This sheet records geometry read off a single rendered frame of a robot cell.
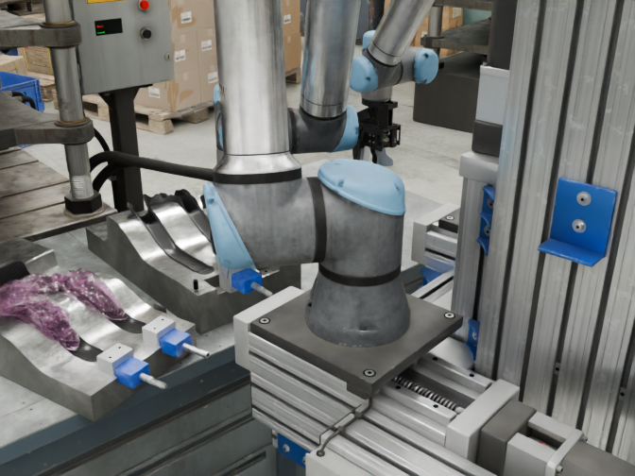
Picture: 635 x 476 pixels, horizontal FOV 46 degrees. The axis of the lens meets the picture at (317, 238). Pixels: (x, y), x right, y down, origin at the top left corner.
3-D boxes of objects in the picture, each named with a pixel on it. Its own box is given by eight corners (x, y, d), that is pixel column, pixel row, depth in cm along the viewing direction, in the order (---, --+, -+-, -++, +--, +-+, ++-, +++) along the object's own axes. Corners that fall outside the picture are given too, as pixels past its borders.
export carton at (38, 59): (104, 70, 648) (98, 22, 631) (60, 79, 616) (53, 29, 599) (60, 59, 683) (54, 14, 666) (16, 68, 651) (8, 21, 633)
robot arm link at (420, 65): (408, 91, 160) (370, 82, 167) (440, 82, 167) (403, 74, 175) (410, 54, 157) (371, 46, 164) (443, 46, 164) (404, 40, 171)
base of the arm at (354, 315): (430, 315, 109) (435, 255, 105) (367, 360, 99) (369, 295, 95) (350, 282, 118) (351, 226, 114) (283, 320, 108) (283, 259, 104)
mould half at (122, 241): (301, 293, 163) (300, 237, 157) (200, 334, 148) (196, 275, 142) (180, 221, 197) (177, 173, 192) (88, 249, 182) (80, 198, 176)
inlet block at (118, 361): (177, 392, 127) (175, 365, 124) (156, 408, 123) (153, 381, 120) (121, 367, 133) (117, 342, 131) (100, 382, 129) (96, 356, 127)
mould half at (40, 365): (197, 348, 144) (193, 298, 139) (94, 422, 124) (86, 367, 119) (25, 280, 167) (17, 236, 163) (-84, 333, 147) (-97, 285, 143)
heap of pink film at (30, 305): (137, 313, 144) (132, 277, 141) (64, 357, 130) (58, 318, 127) (46, 278, 156) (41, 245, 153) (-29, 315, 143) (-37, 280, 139)
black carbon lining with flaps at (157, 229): (262, 263, 161) (261, 223, 157) (198, 286, 151) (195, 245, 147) (177, 213, 185) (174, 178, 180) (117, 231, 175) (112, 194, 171)
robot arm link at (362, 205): (414, 274, 100) (420, 178, 94) (316, 282, 98) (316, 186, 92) (388, 236, 111) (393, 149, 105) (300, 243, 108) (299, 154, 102)
